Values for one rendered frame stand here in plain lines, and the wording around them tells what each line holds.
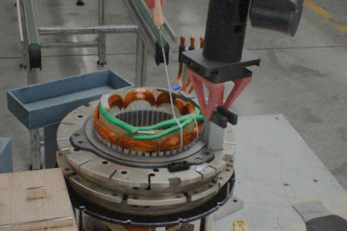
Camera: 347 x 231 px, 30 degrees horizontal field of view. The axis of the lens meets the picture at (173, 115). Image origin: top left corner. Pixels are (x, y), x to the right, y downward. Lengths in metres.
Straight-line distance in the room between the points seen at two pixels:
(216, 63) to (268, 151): 0.89
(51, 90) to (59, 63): 2.78
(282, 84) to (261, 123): 2.21
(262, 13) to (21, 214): 0.46
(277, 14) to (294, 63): 3.61
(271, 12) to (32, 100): 0.69
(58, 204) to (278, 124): 1.03
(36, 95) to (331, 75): 3.16
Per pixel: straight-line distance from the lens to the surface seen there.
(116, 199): 1.06
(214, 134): 1.12
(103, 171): 1.06
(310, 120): 3.75
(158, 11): 1.07
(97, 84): 1.49
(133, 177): 1.05
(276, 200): 1.60
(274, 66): 4.39
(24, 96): 1.42
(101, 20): 4.10
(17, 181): 1.10
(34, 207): 1.03
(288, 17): 0.88
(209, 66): 0.91
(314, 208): 1.58
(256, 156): 1.76
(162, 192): 1.07
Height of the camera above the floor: 1.66
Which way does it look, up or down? 27 degrees down
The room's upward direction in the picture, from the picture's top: 4 degrees clockwise
